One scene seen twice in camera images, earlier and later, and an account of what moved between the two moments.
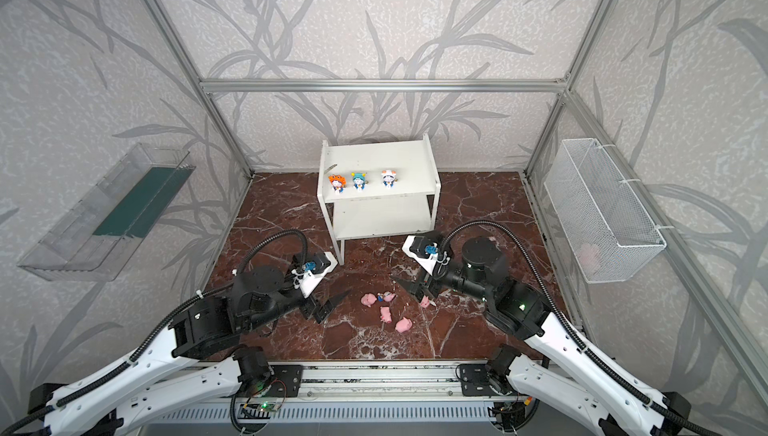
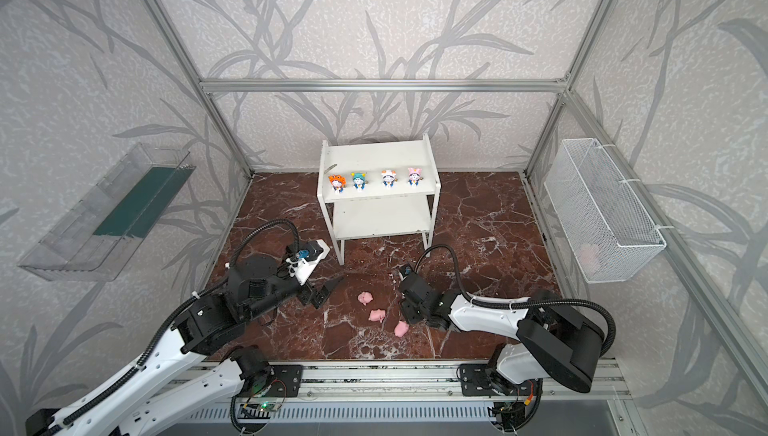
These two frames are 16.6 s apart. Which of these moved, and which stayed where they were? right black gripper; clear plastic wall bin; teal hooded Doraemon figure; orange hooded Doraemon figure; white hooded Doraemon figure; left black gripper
Moved: left black gripper; right black gripper
Stayed: white hooded Doraemon figure; orange hooded Doraemon figure; teal hooded Doraemon figure; clear plastic wall bin
